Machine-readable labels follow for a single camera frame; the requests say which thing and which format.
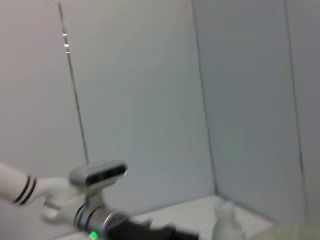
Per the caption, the clear green-label water bottle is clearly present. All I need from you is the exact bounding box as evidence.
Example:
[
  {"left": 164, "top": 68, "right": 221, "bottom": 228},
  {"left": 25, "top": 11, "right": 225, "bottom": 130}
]
[{"left": 211, "top": 199, "right": 247, "bottom": 240}]

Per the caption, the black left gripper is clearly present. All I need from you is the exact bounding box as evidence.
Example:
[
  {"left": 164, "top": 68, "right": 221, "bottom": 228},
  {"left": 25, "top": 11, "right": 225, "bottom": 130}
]
[{"left": 104, "top": 219, "right": 201, "bottom": 240}]

